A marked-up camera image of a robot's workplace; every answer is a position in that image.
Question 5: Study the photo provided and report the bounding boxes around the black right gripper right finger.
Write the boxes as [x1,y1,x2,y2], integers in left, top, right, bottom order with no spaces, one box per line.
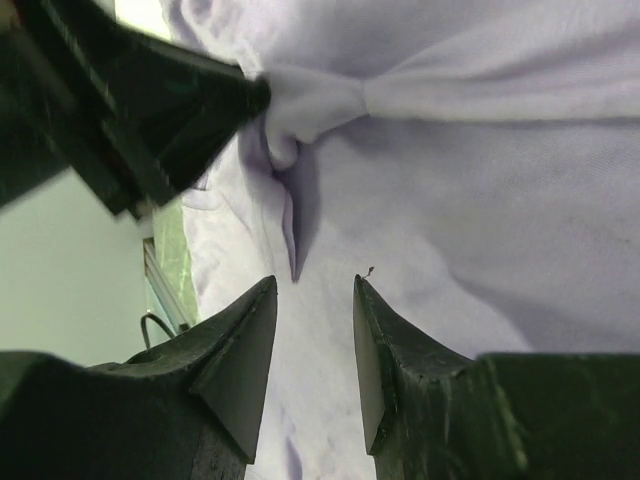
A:
[353,277,639,479]

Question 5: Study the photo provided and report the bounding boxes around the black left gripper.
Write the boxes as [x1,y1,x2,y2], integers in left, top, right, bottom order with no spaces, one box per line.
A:
[1,1,271,218]

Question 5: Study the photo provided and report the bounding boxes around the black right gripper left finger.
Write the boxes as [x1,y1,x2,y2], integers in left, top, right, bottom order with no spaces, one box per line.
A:
[1,276,277,479]

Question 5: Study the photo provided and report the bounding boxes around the purple t shirt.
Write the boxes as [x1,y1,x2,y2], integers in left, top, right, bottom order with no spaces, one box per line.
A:
[161,1,639,479]

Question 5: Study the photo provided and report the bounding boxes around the aluminium frame rail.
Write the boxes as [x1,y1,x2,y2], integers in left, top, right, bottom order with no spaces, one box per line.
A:
[142,204,201,331]

